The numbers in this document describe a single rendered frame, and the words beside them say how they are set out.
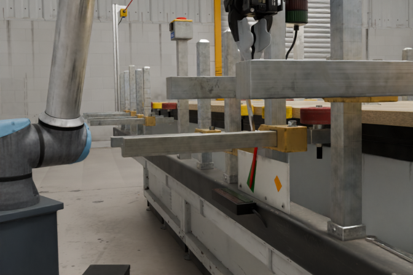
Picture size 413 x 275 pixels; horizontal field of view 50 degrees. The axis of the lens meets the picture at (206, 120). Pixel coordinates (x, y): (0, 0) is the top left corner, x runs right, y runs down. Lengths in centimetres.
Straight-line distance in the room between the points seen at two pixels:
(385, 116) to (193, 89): 45
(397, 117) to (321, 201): 41
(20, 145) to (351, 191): 105
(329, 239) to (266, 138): 25
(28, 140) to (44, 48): 736
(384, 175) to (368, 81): 63
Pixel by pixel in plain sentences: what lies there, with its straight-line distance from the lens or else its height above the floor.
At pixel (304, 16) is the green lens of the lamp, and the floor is 110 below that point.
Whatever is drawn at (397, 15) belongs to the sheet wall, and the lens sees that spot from 1133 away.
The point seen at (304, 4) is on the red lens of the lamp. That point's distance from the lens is 99.
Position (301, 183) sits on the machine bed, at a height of 68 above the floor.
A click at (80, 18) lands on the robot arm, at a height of 118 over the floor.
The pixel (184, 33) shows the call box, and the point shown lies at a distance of 166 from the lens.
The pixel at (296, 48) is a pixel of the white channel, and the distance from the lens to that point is 280.
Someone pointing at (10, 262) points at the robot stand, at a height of 45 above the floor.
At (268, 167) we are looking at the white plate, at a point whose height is 78.
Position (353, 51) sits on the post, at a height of 100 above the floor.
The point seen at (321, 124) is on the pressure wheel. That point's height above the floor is 87.
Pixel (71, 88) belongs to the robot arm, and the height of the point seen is 97.
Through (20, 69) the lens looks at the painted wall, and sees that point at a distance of 885.
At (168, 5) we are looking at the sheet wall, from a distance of 908.
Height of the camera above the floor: 93
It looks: 3 degrees down
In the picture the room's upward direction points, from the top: 1 degrees counter-clockwise
